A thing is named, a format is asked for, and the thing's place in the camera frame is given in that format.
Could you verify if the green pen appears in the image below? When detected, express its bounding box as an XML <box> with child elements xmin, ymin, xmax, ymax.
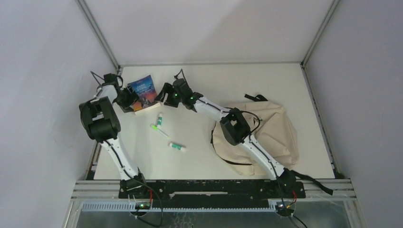
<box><xmin>150</xmin><ymin>124</ymin><xmax>170</xmax><ymax>138</ymax></box>

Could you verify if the green white glue stick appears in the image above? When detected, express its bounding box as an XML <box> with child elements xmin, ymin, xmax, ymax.
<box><xmin>169</xmin><ymin>142</ymin><xmax>187</xmax><ymax>152</ymax></box>

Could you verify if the white slotted cable duct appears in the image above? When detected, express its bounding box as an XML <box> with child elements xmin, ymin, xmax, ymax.
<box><xmin>81</xmin><ymin>201</ymin><xmax>277</xmax><ymax>212</ymax></box>

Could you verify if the beige canvas backpack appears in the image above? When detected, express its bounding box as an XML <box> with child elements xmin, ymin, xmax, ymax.
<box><xmin>210</xmin><ymin>94</ymin><xmax>335</xmax><ymax>196</ymax></box>

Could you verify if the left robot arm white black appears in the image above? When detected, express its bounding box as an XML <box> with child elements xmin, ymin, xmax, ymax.
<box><xmin>79</xmin><ymin>72</ymin><xmax>149</xmax><ymax>198</ymax></box>

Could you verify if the black mounting base rail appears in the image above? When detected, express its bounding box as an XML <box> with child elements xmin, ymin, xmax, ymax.
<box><xmin>118</xmin><ymin>180</ymin><xmax>306</xmax><ymax>208</ymax></box>

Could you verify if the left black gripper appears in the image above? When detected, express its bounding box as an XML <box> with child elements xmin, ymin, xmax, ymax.
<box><xmin>114</xmin><ymin>85</ymin><xmax>143</xmax><ymax>113</ymax></box>

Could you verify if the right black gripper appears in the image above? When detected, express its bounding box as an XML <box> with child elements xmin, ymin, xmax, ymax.
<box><xmin>154</xmin><ymin>83</ymin><xmax>184</xmax><ymax>108</ymax></box>

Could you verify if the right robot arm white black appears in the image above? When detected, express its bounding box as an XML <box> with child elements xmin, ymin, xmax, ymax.
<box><xmin>156</xmin><ymin>78</ymin><xmax>296</xmax><ymax>198</ymax></box>

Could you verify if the Jane Eyre paperback book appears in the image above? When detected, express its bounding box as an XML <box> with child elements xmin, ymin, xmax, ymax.
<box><xmin>127</xmin><ymin>75</ymin><xmax>161</xmax><ymax>114</ymax></box>

